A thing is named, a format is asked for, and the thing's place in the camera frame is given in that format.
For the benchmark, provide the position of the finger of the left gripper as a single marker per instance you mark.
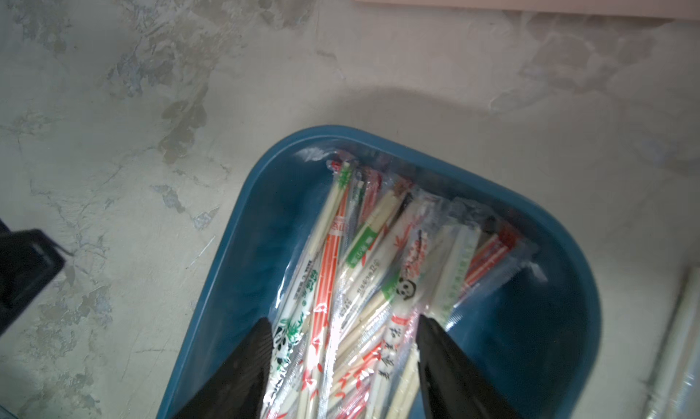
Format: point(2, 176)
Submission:
point(30, 260)

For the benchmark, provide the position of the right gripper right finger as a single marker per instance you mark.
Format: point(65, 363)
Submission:
point(451, 385)

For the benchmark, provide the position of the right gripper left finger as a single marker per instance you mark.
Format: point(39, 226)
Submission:
point(238, 387)

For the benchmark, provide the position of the red striped chopsticks in tray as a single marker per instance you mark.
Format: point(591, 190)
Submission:
point(309, 395)

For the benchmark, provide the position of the red panda chopsticks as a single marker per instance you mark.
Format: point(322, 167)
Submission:
point(403, 301)

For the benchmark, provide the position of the green text chopsticks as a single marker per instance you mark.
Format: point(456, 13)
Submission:
point(452, 272)

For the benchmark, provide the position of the red leaf chopsticks in tray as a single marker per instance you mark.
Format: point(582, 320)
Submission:
point(354, 354)

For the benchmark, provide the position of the red striped chopsticks pair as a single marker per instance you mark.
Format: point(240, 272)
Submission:
point(497, 261)

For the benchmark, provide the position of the teal plastic storage tray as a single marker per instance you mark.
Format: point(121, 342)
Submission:
point(536, 339)

